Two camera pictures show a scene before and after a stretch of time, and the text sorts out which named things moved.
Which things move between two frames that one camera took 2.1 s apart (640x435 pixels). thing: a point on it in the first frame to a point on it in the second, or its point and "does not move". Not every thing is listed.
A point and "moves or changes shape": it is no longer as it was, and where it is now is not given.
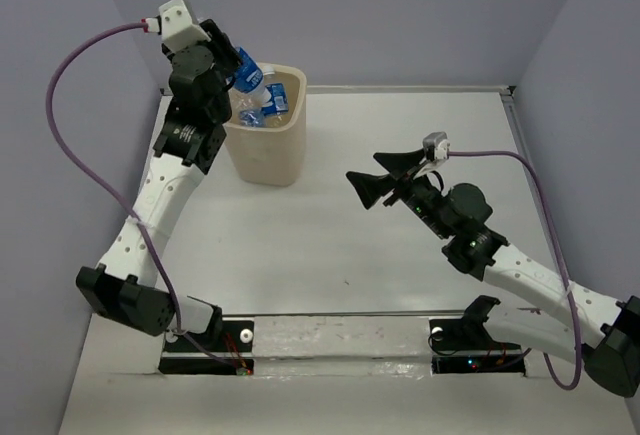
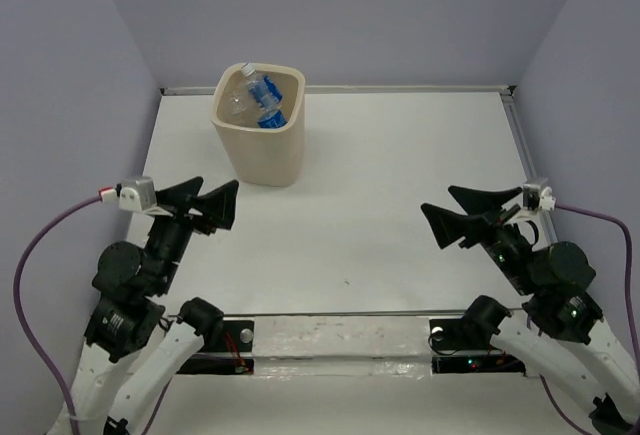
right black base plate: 469,346 does not move
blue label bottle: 278,99 to 271,116
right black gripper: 370,187 to 446,225
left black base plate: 231,336 does not move
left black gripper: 227,57 to 178,199
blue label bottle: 250,79 moves or changes shape
